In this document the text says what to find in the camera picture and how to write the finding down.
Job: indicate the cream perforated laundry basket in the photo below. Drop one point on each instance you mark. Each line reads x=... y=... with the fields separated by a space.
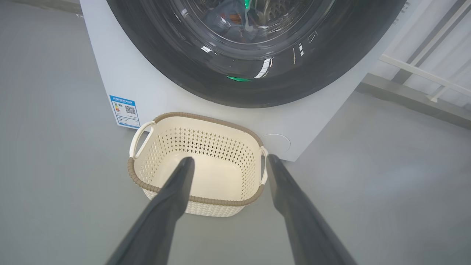
x=220 y=176

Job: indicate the white metal railing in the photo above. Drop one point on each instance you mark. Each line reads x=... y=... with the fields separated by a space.
x=423 y=71

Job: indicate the round white filter cover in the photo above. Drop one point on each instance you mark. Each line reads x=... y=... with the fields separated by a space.
x=281 y=141

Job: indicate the white front-load washing machine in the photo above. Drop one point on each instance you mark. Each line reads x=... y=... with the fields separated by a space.
x=154 y=88

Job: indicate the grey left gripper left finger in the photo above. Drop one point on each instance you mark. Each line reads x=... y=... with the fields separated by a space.
x=158 y=221

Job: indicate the blue energy label sticker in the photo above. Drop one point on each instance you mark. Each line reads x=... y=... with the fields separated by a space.
x=125 y=112

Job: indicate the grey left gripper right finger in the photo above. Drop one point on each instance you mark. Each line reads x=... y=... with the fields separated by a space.
x=305 y=228

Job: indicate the blue cartoon print garment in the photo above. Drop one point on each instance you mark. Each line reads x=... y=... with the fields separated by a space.
x=224 y=16

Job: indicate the black round washing machine door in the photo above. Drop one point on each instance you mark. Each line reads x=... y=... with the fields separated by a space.
x=165 y=55

